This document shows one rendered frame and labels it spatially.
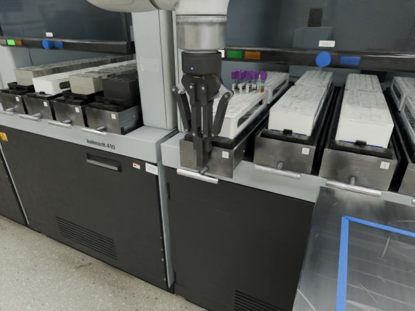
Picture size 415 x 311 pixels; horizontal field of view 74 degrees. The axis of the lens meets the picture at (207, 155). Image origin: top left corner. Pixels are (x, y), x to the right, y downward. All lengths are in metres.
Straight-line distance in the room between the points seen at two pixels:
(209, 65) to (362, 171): 0.38
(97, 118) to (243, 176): 0.49
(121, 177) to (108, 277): 0.60
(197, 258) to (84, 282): 0.64
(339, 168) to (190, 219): 0.47
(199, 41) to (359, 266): 0.39
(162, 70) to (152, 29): 0.11
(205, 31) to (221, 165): 0.28
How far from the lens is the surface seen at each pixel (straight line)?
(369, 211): 0.44
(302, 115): 0.66
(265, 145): 0.66
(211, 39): 0.50
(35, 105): 1.17
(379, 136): 0.67
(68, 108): 1.03
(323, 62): 0.65
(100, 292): 1.41
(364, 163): 0.65
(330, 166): 0.66
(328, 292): 0.32
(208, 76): 0.53
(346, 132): 0.67
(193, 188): 0.81
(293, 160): 0.66
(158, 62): 0.85
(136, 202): 0.99
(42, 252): 1.70
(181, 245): 0.98
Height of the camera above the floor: 1.06
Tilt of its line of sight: 26 degrees down
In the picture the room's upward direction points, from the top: straight up
